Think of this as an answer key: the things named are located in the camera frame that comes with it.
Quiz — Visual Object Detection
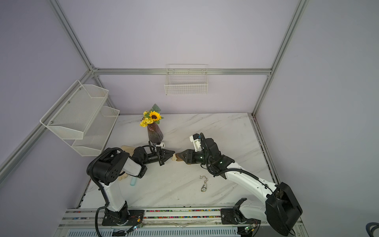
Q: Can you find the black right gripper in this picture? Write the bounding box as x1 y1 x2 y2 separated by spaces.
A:
180 149 214 165

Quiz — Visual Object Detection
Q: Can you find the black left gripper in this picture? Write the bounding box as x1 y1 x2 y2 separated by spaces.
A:
143 147 175 166

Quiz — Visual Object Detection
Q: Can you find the beige wrist watch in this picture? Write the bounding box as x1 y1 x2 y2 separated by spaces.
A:
171 154 183 162

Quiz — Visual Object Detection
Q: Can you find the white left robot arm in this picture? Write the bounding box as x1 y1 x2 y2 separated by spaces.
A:
86 145 175 237

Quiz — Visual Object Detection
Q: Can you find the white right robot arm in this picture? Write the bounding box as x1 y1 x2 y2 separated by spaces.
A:
175 133 303 236

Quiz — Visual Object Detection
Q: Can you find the beige wooden board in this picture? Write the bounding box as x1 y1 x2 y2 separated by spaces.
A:
118 146 142 181

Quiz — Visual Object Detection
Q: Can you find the light blue plastic shovel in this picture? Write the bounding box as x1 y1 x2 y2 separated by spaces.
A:
130 177 138 187

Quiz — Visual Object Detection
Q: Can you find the sunflower bouquet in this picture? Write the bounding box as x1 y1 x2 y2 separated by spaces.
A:
140 104 164 127

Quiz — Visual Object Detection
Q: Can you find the white two-tier mesh shelf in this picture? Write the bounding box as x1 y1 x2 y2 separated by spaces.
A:
40 81 119 157

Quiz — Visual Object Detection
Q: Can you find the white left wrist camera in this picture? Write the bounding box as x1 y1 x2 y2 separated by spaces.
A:
155 142 165 149

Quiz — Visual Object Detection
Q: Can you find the white wire wall basket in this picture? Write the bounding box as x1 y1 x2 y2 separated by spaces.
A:
164 64 208 96

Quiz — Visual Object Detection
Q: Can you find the aluminium cage frame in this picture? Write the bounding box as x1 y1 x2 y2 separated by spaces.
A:
1 1 309 187

